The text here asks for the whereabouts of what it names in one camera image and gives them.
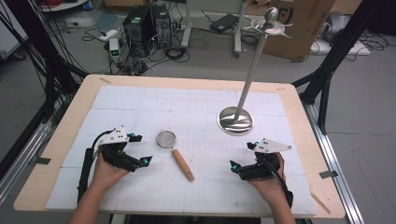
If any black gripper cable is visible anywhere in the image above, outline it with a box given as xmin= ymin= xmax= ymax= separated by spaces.
xmin=77 ymin=129 xmax=116 ymax=204
xmin=262 ymin=157 xmax=294 ymax=209

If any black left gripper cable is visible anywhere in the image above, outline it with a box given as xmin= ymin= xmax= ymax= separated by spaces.
xmin=77 ymin=129 xmax=116 ymax=204

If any large cardboard box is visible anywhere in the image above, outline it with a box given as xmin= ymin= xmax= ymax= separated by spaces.
xmin=245 ymin=0 xmax=336 ymax=62

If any slim black computer tower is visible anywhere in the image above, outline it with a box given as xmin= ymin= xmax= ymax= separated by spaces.
xmin=151 ymin=3 xmax=173 ymax=49

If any black metal frame strut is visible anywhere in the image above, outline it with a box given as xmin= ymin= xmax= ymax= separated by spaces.
xmin=291 ymin=0 xmax=385 ymax=136

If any white metal stand leg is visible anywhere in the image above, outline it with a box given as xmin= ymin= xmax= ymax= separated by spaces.
xmin=180 ymin=0 xmax=192 ymax=49
xmin=233 ymin=0 xmax=248 ymax=59

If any white device with green light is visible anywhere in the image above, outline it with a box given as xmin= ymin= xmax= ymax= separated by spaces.
xmin=108 ymin=37 xmax=121 ymax=63

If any large black computer tower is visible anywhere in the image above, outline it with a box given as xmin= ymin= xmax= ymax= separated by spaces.
xmin=122 ymin=5 xmax=157 ymax=59

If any coiled black cable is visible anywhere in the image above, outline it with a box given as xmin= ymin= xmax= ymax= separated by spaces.
xmin=163 ymin=46 xmax=191 ymax=63

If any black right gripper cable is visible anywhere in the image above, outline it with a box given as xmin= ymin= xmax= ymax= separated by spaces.
xmin=262 ymin=157 xmax=294 ymax=209

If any flat black device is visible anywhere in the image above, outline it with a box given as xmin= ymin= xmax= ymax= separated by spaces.
xmin=209 ymin=13 xmax=239 ymax=34

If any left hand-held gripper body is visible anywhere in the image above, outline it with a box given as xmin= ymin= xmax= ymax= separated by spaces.
xmin=96 ymin=125 xmax=141 ymax=173

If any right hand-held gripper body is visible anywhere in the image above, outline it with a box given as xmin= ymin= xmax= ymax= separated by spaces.
xmin=238 ymin=137 xmax=293 ymax=182

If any person's left hand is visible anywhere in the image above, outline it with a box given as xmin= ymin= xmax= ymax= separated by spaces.
xmin=90 ymin=152 xmax=131 ymax=191

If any white flat board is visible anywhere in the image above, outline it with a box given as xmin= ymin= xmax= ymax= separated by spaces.
xmin=310 ymin=38 xmax=372 ymax=57

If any aluminium rail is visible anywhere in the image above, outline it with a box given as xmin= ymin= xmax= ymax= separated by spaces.
xmin=303 ymin=102 xmax=366 ymax=224
xmin=0 ymin=120 xmax=53 ymax=203

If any black metal frame with cables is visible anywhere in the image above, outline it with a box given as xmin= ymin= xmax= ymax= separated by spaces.
xmin=0 ymin=0 xmax=89 ymax=123

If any person's right hand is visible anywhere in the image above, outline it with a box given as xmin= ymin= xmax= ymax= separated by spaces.
xmin=247 ymin=152 xmax=290 ymax=203

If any white power strip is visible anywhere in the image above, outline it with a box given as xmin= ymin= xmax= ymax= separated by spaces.
xmin=98 ymin=29 xmax=119 ymax=43

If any white grid mat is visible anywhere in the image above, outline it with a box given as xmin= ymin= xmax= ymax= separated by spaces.
xmin=45 ymin=85 xmax=318 ymax=217

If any mesh strainer with wooden handle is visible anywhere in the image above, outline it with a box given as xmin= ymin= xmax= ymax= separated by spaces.
xmin=155 ymin=130 xmax=196 ymax=183

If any silver metal hook stand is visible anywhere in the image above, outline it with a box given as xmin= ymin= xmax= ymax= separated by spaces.
xmin=217 ymin=6 xmax=294 ymax=136

